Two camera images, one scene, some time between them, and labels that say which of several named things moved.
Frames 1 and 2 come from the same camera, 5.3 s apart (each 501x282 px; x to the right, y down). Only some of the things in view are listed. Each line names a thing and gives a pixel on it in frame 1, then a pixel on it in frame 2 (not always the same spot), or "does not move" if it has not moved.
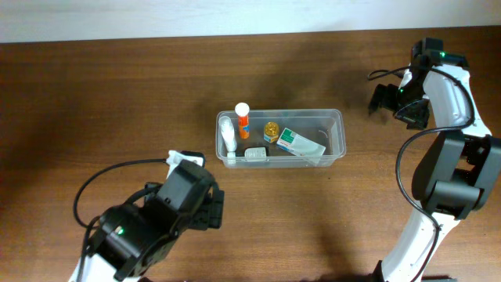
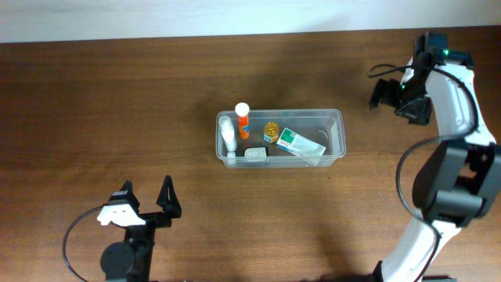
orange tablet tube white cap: x=243 y=110 does not move
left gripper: x=213 y=214 -> x=170 y=207
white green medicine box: x=299 y=144 does not move
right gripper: x=415 y=119 does not move
